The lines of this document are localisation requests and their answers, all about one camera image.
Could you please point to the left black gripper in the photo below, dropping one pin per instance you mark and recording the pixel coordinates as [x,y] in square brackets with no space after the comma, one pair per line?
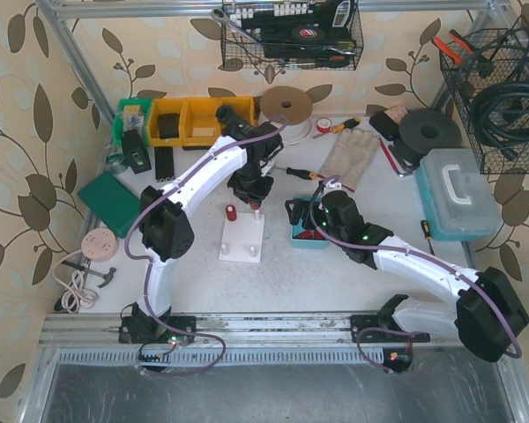
[250,194]

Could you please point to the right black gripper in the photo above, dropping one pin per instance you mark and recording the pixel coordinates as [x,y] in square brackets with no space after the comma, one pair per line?
[313,218]

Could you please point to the red large spring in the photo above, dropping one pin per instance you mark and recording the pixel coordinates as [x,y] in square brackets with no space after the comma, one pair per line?
[231,213]
[254,205]

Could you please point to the beige work glove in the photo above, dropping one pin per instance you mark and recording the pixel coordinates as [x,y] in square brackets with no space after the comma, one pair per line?
[350,156]

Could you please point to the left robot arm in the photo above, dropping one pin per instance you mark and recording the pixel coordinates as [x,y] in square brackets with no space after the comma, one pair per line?
[236,158]

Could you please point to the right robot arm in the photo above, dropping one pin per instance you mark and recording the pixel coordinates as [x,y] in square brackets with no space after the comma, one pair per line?
[479,308]

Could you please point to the red spring in tray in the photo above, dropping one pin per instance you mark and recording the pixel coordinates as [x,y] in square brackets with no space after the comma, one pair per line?
[310,235]

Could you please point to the teal spring tray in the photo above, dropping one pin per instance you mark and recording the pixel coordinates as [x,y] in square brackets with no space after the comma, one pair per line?
[308,242]

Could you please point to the long black screwdriver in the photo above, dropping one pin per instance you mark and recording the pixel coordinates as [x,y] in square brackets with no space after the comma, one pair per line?
[303,174]

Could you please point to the black pipe fitting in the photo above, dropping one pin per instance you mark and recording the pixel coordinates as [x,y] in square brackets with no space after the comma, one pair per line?
[229,115]

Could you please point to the yellow bin middle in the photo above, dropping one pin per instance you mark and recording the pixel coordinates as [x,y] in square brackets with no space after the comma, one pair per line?
[199,127]

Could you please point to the yellow bin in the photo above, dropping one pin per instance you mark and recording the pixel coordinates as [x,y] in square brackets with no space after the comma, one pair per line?
[159,107]
[199,127]
[244,107]

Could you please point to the yellow bin right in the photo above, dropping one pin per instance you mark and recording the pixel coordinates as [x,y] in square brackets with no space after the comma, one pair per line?
[244,107]

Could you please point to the yellow black screwdriver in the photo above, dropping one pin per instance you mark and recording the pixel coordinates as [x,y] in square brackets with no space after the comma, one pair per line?
[348,124]

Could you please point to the red white tape roll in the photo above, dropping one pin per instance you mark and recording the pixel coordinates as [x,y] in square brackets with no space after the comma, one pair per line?
[324,125]

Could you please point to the small yellow screwdriver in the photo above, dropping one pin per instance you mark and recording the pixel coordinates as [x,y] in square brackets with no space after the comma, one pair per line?
[427,235]

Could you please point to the yellow bin left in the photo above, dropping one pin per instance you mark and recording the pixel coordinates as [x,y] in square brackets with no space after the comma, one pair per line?
[159,107]

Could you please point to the black box in bin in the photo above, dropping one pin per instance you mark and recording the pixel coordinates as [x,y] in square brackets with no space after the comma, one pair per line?
[168,125]

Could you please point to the black box with sponge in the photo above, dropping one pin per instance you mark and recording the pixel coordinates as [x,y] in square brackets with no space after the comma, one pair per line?
[386,123]

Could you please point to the black meter device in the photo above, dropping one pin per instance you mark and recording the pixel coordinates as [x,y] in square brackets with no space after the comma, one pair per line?
[135,153]

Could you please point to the clear teal toolbox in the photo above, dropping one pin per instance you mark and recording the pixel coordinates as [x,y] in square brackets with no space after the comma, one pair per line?
[458,203]

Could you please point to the green bin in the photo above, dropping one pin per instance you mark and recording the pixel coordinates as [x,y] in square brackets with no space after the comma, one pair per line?
[131,114]

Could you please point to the green notebook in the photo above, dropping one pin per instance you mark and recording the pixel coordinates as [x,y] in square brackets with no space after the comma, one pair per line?
[110,201]

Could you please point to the glass jar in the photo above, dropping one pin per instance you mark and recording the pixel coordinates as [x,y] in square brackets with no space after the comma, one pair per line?
[115,162]

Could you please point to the black tape roll in basket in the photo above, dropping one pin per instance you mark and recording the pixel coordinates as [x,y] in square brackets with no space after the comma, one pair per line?
[307,35]

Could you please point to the hammer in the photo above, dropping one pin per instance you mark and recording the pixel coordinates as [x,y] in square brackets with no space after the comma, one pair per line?
[106,277]

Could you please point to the silver wrench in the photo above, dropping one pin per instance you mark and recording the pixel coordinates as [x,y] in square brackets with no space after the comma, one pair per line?
[222,18]

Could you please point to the orange pliers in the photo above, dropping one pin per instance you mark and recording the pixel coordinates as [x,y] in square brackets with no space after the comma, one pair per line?
[457,41]

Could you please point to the white peg base plate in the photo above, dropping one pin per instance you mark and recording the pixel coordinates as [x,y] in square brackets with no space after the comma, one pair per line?
[242,240]

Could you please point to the red handled hex key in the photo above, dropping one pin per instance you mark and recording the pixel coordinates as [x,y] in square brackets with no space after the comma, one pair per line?
[399,166]

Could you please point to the white cable spool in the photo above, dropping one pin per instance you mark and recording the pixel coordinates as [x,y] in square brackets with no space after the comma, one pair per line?
[295,104]

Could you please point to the black rail block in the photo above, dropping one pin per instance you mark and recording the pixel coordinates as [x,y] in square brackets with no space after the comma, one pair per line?
[164,164]

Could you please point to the wire basket top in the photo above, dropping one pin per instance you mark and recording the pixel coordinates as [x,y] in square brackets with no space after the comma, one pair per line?
[279,36]

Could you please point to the wire basket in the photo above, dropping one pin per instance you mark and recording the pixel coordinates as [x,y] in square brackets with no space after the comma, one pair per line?
[491,92]
[279,36]

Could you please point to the wire basket right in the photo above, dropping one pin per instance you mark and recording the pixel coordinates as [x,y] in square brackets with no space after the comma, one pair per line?
[491,92]

